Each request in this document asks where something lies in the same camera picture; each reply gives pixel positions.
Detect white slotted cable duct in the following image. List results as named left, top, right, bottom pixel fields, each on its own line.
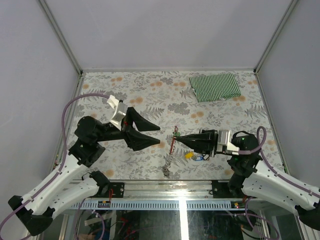
left=70, top=199, right=244, bottom=211

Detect green white striped cloth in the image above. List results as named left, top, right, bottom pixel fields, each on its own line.
left=189, top=73, right=242, bottom=103

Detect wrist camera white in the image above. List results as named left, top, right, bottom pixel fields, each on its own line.
left=107, top=95, right=128, bottom=131
left=216, top=130, right=240, bottom=155

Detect aluminium front rail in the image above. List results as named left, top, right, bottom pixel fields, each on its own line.
left=69, top=179, right=251, bottom=201

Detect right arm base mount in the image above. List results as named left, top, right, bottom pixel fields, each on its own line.
left=209, top=173, right=246, bottom=199

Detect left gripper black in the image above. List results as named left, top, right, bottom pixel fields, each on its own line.
left=95, top=107, right=162, bottom=150

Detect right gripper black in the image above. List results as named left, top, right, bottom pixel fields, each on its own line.
left=173, top=128, right=237, bottom=156

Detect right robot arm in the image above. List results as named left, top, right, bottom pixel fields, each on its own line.
left=175, top=129, right=320, bottom=230

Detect blue key tag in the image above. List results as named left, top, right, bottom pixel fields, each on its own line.
left=194, top=156, right=204, bottom=162

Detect yellow key tag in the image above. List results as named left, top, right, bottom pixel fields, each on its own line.
left=184, top=152, right=195, bottom=159

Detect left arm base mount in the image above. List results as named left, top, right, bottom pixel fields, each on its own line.
left=93, top=182, right=125, bottom=199

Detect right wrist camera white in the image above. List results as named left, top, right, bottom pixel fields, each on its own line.
left=216, top=130, right=240, bottom=155

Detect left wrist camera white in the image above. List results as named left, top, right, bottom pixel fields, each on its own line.
left=107, top=95, right=128, bottom=131

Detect metal key holder red handle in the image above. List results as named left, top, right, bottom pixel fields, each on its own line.
left=162, top=126, right=181, bottom=176

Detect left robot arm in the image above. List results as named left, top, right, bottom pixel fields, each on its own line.
left=8, top=107, right=161, bottom=236

